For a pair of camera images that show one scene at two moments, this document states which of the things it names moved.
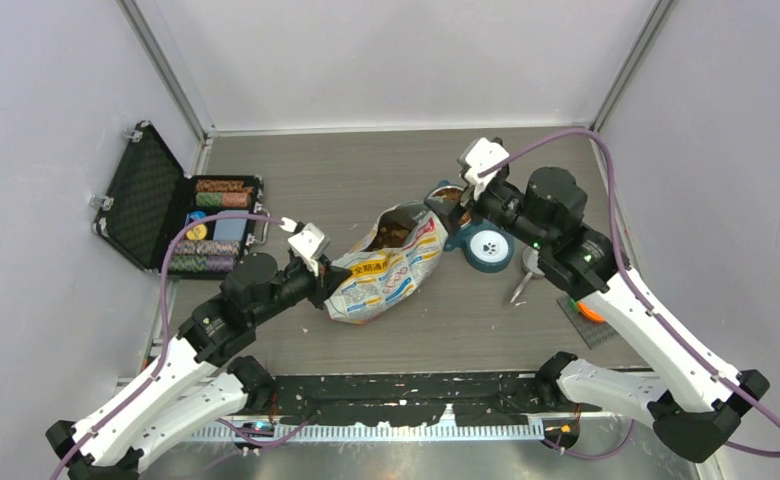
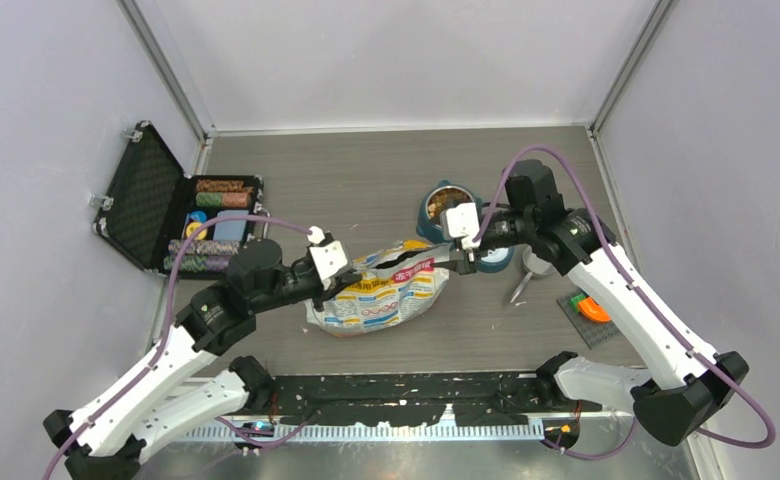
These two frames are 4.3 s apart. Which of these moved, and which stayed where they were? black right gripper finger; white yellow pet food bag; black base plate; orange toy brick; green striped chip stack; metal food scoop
Moved: white yellow pet food bag; black right gripper finger
Stayed: orange toy brick; green striped chip stack; black base plate; metal food scoop
